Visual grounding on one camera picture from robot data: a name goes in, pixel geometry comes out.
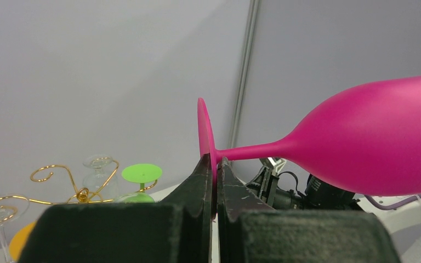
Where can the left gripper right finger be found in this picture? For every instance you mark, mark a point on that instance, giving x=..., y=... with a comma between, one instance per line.
x=252, y=231

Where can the green plastic goblet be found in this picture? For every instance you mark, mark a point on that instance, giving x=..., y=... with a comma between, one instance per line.
x=144, y=174

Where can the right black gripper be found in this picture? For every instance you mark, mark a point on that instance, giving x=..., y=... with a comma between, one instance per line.
x=317, y=195

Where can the clear tall flute glass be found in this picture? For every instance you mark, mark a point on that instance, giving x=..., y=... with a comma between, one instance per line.
x=12, y=206

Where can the pink plastic goblet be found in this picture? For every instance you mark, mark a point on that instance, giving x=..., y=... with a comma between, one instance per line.
x=365, y=139

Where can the orange plastic goblet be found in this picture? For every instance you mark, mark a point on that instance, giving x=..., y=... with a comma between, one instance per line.
x=19, y=240

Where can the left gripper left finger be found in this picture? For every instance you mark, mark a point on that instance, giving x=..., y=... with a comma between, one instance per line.
x=175, y=229

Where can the clear short wine glass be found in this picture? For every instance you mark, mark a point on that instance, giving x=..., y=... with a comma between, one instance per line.
x=99, y=174

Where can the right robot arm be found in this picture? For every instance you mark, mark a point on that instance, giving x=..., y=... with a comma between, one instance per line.
x=396, y=213

